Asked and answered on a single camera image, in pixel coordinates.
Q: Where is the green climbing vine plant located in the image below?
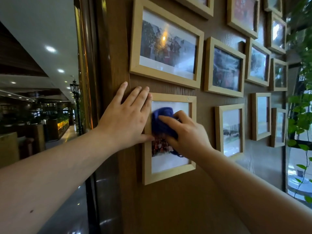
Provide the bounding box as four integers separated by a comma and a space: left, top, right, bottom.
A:
286, 0, 312, 205

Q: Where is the light wooden photo frame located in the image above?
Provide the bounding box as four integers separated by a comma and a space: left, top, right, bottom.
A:
142, 92, 197, 186

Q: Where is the black street lamp post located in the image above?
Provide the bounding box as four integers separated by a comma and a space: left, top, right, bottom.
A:
70, 79, 83, 135

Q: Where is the group of wooden picture frames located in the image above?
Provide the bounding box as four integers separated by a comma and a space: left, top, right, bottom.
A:
129, 0, 289, 162

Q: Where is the row of recessed ceiling lights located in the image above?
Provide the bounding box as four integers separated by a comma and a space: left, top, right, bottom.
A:
7, 45, 76, 101

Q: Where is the lit yellow display counter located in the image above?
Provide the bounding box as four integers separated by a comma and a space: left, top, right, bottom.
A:
47, 119, 70, 141

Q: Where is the person's left hand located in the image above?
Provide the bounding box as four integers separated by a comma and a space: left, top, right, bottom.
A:
96, 81, 155, 154

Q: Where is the gold metal trim strip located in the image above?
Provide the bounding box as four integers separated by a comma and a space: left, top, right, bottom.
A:
74, 0, 101, 132

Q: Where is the blue cleaning cloth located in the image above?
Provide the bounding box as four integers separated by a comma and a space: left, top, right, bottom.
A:
151, 107, 185, 158

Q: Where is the person's left forearm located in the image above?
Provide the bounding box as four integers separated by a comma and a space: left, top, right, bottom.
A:
0, 129, 118, 234

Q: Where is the black window frame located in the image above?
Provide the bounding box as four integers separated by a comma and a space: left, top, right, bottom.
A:
281, 55, 312, 193

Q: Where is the person's right hand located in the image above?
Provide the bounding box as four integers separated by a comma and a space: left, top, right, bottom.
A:
158, 110, 214, 164

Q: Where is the person's right forearm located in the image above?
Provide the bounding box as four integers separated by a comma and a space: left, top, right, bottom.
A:
198, 147, 312, 234

